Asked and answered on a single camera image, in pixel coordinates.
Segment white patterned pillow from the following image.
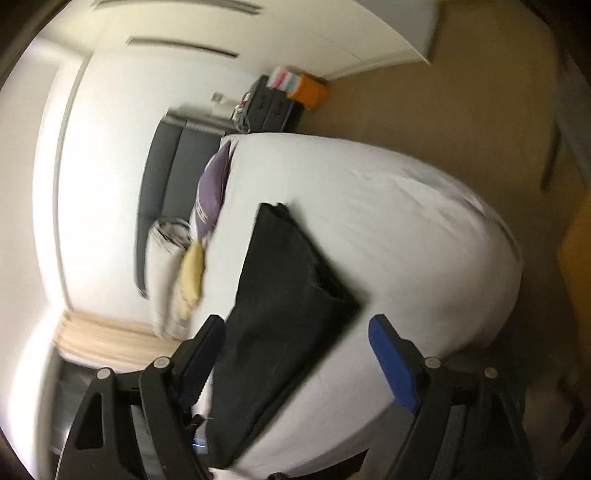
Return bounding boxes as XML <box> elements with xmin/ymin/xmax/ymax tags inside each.
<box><xmin>145</xmin><ymin>217</ymin><xmax>194</xmax><ymax>340</ymax></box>

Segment white bed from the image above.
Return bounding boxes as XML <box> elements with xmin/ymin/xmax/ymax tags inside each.
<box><xmin>187</xmin><ymin>132</ymin><xmax>525</xmax><ymax>480</ymax></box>

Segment black pants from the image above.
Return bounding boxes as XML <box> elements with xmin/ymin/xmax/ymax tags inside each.
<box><xmin>202</xmin><ymin>202</ymin><xmax>362</xmax><ymax>466</ymax></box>

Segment purple pillow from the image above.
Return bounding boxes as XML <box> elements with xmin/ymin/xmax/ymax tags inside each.
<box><xmin>194</xmin><ymin>141</ymin><xmax>233</xmax><ymax>241</ymax></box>

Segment yellow pillow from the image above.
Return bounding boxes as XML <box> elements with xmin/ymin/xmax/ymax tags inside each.
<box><xmin>178</xmin><ymin>241</ymin><xmax>207</xmax><ymax>320</ymax></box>

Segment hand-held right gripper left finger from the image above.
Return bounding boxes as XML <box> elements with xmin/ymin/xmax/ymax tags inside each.
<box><xmin>59</xmin><ymin>315</ymin><xmax>227</xmax><ymax>480</ymax></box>

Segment grey padded headboard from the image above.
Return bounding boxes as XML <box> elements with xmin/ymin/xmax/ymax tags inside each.
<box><xmin>135</xmin><ymin>115</ymin><xmax>222</xmax><ymax>298</ymax></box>

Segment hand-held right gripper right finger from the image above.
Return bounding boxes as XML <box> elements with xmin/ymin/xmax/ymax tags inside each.
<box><xmin>368</xmin><ymin>314</ymin><xmax>539</xmax><ymax>480</ymax></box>

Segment black nightstand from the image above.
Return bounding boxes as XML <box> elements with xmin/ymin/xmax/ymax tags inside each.
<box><xmin>244</xmin><ymin>75</ymin><xmax>305</xmax><ymax>134</ymax></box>

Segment white wardrobe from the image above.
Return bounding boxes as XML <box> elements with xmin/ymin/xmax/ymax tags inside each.
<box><xmin>90</xmin><ymin>0</ymin><xmax>439</xmax><ymax>81</ymax></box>

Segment orange storage box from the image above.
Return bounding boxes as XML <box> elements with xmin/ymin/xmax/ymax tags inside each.
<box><xmin>287</xmin><ymin>74</ymin><xmax>329</xmax><ymax>112</ymax></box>

